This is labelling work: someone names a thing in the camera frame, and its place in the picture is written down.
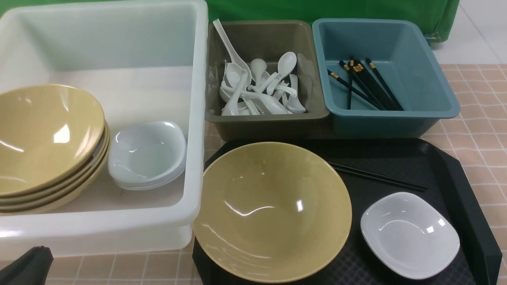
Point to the tan noodle bowl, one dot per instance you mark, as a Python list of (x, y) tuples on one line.
[(272, 212)]

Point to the white square dish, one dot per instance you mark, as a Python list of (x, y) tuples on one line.
[(409, 236)]

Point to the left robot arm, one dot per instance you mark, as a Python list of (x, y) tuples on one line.
[(31, 268)]

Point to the stacked tan bowl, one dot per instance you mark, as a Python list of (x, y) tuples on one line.
[(77, 176), (47, 132), (59, 203), (54, 197)]

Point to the bottom stacked tan bowl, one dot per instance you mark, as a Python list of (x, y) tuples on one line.
[(59, 203)]

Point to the top stacked tan bowl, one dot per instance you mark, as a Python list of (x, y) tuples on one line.
[(47, 132)]

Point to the white soup spoon pile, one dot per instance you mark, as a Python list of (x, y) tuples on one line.
[(254, 100)]

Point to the olive brown spoon bin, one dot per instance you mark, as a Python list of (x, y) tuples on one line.
[(267, 40)]

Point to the long white soup spoon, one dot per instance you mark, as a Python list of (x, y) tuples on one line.
[(234, 56)]

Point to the white soup spoon upright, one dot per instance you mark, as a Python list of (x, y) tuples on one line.
[(286, 64)]

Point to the top stacked white dish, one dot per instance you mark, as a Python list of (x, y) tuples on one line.
[(147, 153)]

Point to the black serving tray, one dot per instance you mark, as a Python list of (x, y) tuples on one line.
[(446, 188)]

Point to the black chopsticks in bin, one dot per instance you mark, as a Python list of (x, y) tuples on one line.
[(365, 81)]

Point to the lower stacked white dishes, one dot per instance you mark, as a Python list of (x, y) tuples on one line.
[(158, 183)]

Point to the blue chopstick bin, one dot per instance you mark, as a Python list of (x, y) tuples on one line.
[(419, 95)]

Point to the large white plastic bin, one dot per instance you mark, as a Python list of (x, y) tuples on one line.
[(144, 61)]

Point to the green cloth backdrop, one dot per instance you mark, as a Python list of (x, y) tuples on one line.
[(433, 17)]

